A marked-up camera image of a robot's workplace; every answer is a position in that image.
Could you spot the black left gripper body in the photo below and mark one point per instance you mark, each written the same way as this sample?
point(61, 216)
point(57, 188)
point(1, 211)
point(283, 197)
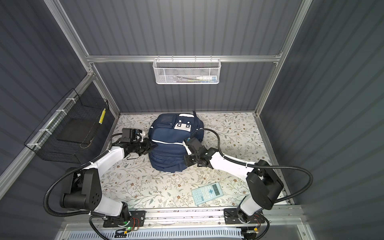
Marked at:
point(142, 147)

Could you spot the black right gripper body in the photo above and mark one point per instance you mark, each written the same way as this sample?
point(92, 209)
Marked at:
point(191, 159)

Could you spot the navy blue student backpack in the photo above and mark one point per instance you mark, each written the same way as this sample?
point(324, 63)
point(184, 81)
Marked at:
point(167, 133)

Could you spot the light green calculator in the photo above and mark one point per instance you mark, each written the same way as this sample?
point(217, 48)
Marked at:
point(207, 193)

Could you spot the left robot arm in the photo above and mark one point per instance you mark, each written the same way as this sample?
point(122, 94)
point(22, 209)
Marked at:
point(82, 190)

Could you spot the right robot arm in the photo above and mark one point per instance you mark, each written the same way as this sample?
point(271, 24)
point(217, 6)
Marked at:
point(263, 183)

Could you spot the yellow tag on basket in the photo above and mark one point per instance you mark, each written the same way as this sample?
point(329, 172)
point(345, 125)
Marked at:
point(102, 116)

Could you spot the black pad in basket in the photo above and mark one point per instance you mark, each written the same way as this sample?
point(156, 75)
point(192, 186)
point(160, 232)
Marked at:
point(79, 131)

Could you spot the white marker in basket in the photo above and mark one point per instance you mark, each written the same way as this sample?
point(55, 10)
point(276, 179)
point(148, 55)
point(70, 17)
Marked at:
point(207, 79)

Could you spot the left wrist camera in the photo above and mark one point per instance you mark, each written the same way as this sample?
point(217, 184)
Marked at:
point(139, 134)

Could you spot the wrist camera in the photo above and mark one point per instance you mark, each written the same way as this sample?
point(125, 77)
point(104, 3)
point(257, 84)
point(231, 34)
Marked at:
point(186, 145)
point(139, 134)

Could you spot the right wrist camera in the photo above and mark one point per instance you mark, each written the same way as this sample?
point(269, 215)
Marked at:
point(186, 145)

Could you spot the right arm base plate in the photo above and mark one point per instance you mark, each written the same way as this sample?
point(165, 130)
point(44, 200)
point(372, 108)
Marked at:
point(231, 217)

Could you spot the aluminium mounting rail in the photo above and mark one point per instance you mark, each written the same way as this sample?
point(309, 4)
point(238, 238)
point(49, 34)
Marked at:
point(215, 216)

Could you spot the black wire side basket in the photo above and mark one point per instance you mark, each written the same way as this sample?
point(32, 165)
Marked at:
point(43, 141)

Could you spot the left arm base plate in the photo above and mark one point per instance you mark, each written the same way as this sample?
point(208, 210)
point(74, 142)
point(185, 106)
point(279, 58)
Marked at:
point(134, 219)

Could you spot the white slotted cable duct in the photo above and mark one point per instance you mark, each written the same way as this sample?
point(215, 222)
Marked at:
point(177, 234)

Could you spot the white mesh wall basket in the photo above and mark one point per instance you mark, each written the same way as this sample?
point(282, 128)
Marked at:
point(184, 72)

